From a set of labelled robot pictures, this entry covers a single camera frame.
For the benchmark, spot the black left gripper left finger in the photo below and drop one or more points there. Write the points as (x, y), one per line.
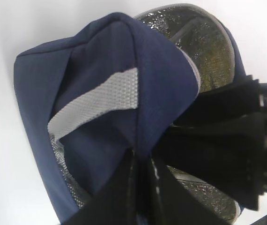
(123, 200)

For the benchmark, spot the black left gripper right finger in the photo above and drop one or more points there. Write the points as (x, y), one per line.
(171, 203)

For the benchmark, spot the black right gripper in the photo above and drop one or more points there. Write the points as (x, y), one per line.
(231, 155)

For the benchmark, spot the navy insulated lunch bag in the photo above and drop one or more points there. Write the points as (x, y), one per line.
(117, 85)

